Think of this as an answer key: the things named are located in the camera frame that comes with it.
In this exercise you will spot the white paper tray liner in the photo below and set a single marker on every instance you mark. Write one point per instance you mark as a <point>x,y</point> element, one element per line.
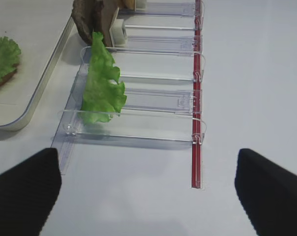
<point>36,26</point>

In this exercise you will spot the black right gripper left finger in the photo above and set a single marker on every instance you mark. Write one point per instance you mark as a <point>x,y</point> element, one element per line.
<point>28,193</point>

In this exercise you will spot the bottom bun on tray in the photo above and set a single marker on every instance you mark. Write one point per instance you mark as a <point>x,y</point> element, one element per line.
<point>8,76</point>

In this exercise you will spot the brown meat patty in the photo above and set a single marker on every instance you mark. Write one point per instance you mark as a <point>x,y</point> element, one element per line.
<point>83,15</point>
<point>104,11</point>

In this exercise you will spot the green lettuce leaf in rack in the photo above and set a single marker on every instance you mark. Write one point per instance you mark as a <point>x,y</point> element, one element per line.
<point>104,93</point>

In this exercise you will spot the green lettuce on burger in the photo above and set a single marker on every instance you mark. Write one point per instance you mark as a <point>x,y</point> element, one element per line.
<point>9,55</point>

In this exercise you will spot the clear acrylic right food rack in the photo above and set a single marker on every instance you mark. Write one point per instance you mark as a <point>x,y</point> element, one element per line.
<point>158,47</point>

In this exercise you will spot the white metal tray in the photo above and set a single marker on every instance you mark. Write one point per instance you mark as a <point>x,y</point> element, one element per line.
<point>16,117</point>

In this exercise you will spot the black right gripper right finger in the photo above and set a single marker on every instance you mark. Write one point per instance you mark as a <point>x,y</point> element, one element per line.
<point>267,193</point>

